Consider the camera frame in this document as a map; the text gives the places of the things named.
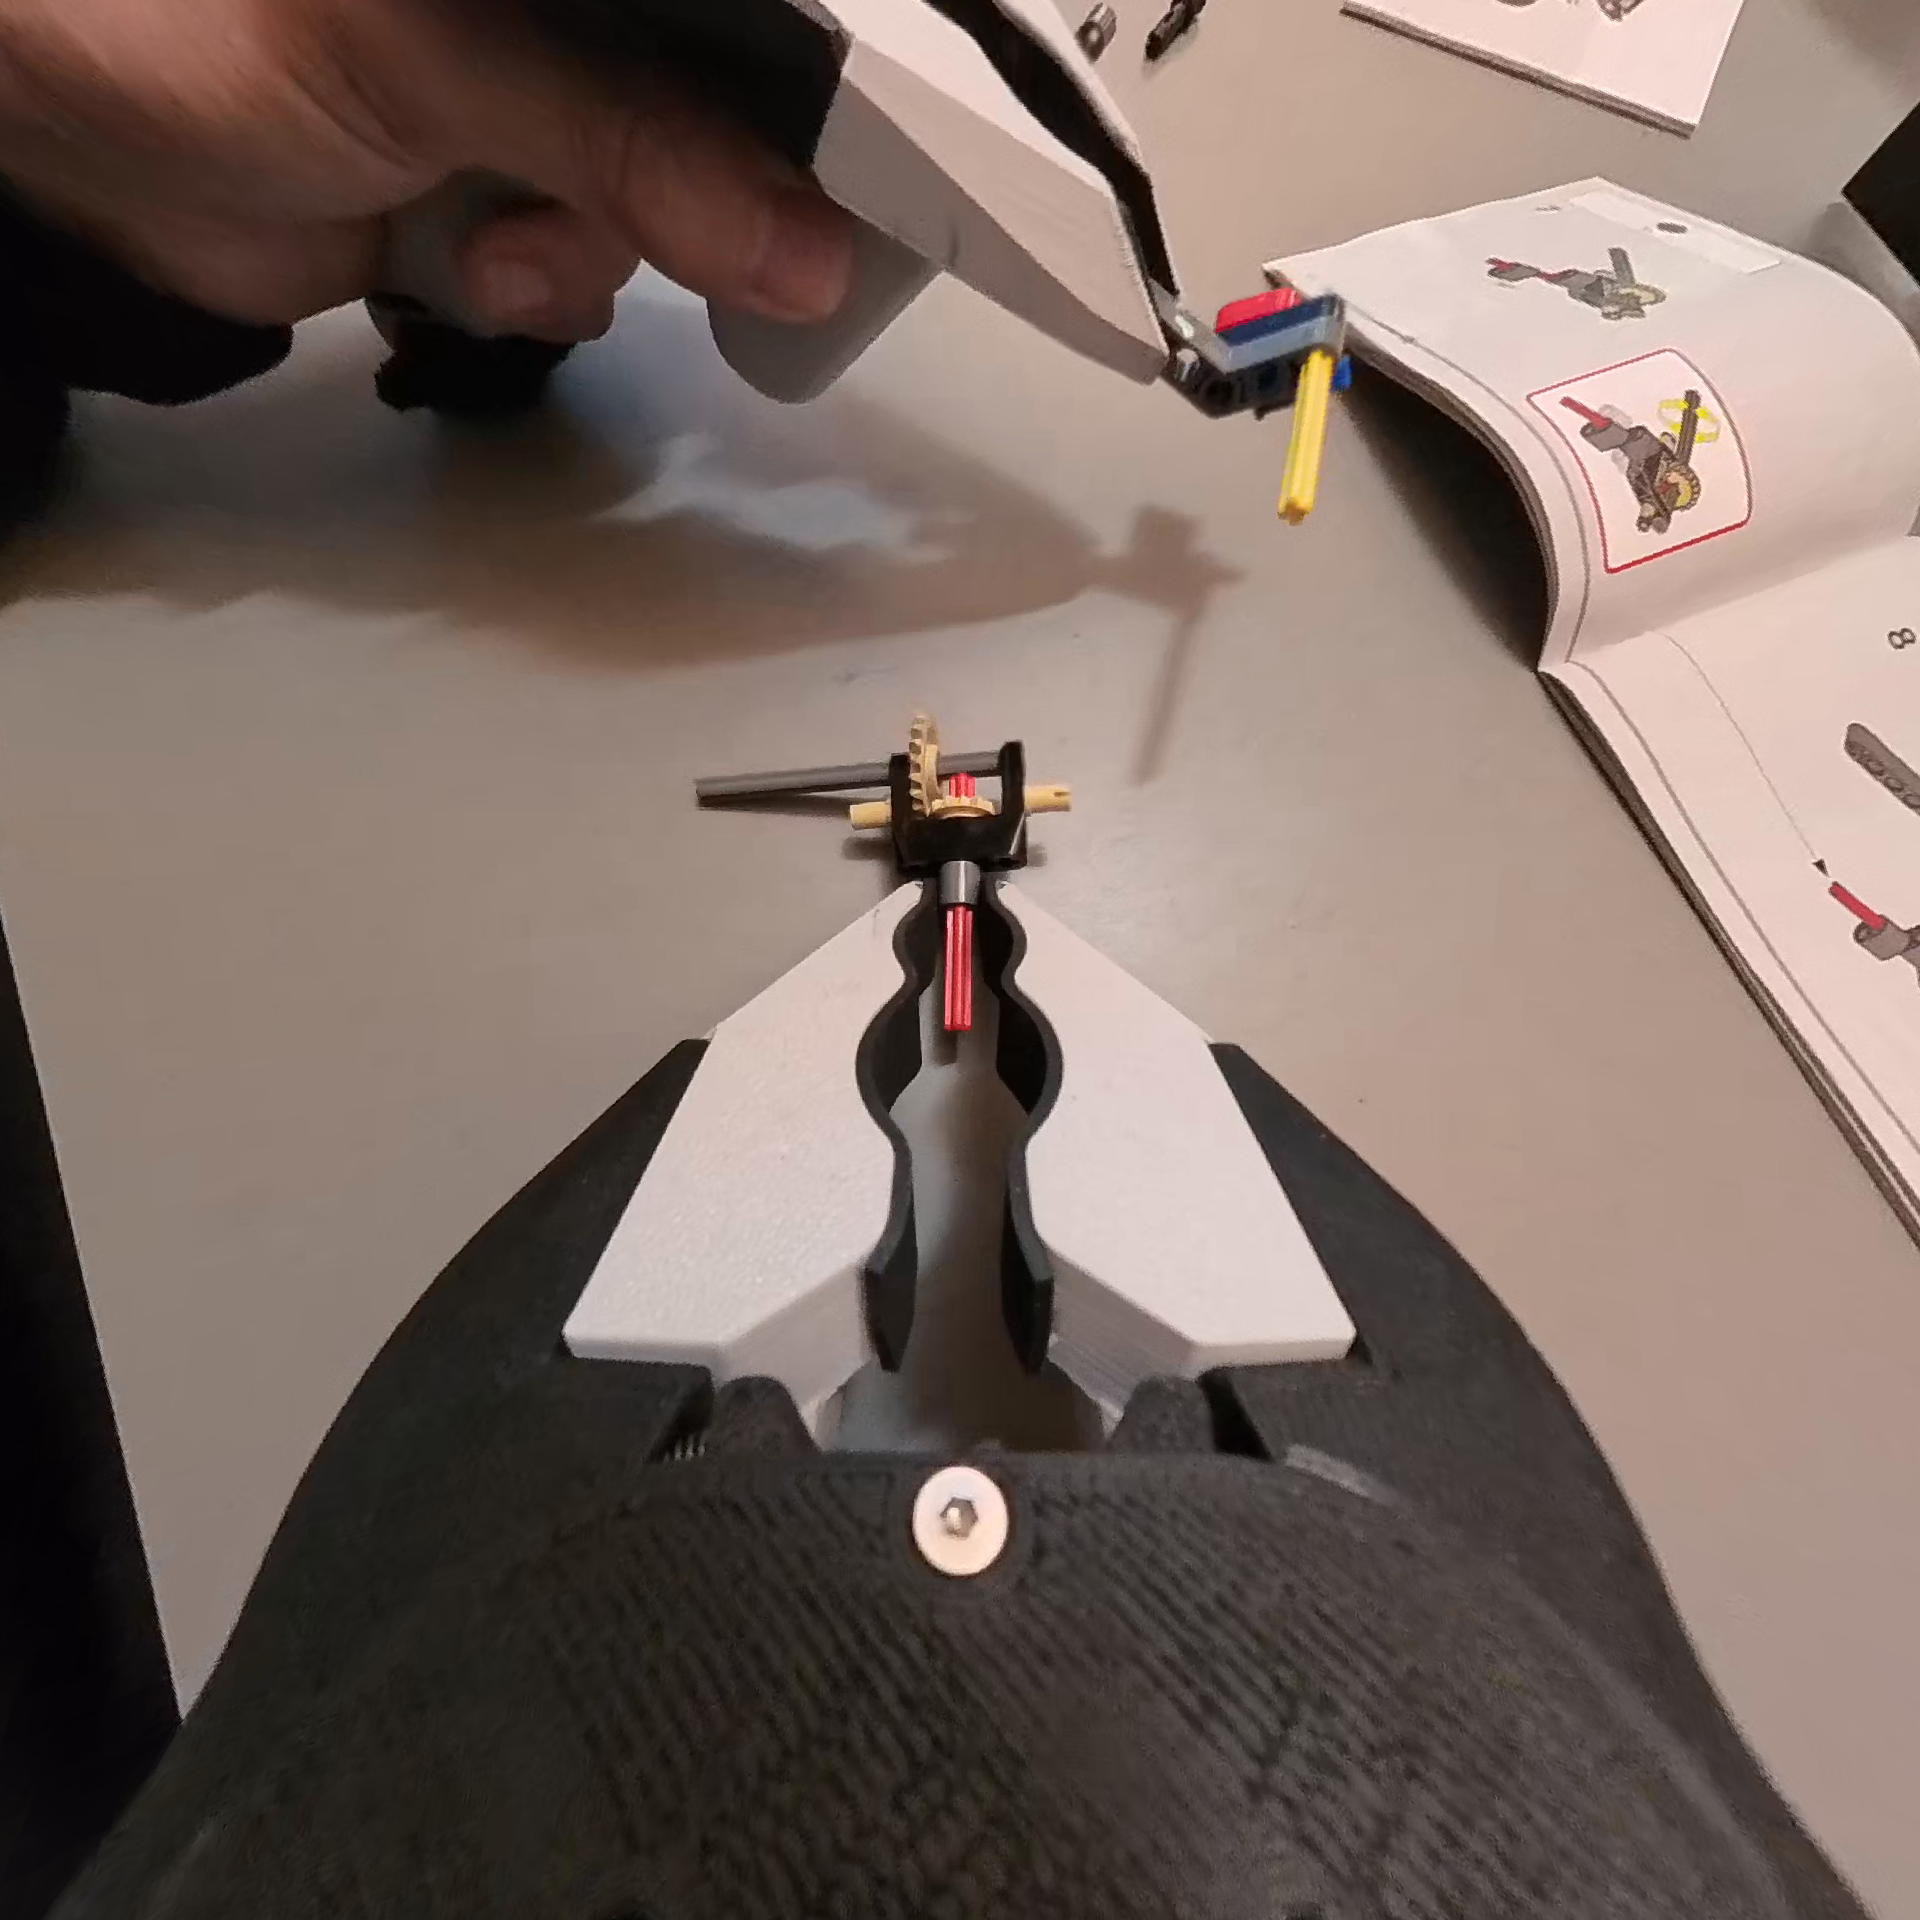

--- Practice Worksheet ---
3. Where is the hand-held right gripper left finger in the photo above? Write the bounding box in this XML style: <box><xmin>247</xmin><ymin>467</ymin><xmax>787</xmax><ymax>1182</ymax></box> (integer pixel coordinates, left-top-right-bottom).
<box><xmin>561</xmin><ymin>878</ymin><xmax>927</xmax><ymax>1422</ymax></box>

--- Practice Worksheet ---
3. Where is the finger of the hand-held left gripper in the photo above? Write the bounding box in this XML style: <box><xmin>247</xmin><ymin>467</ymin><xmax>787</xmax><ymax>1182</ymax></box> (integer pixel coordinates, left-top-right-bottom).
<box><xmin>938</xmin><ymin>0</ymin><xmax>1192</xmax><ymax>349</ymax></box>
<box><xmin>813</xmin><ymin>0</ymin><xmax>1175</xmax><ymax>386</ymax></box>

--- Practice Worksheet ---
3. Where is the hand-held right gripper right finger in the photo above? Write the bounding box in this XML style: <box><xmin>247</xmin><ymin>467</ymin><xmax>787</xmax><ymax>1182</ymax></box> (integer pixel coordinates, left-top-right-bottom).
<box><xmin>984</xmin><ymin>881</ymin><xmax>1362</xmax><ymax>1401</ymax></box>

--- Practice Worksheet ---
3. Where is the grey beam yellow axle assembly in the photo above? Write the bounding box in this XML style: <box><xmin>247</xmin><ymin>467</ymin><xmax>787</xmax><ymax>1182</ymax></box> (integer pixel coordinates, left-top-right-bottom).
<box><xmin>1160</xmin><ymin>289</ymin><xmax>1355</xmax><ymax>529</ymax></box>

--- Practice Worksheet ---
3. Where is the tan gear red axle assembly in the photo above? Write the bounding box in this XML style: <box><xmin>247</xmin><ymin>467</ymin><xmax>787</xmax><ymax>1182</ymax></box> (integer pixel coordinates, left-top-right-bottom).
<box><xmin>693</xmin><ymin>708</ymin><xmax>1080</xmax><ymax>1038</ymax></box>

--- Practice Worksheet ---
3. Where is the small car cover booklet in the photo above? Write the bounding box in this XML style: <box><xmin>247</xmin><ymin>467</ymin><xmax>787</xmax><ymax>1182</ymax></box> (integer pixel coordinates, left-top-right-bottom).
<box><xmin>1340</xmin><ymin>0</ymin><xmax>1753</xmax><ymax>139</ymax></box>

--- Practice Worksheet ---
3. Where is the open instruction booklet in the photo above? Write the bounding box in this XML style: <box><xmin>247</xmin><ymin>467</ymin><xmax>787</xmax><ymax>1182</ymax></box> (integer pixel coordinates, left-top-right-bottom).
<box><xmin>1264</xmin><ymin>177</ymin><xmax>1920</xmax><ymax>1251</ymax></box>

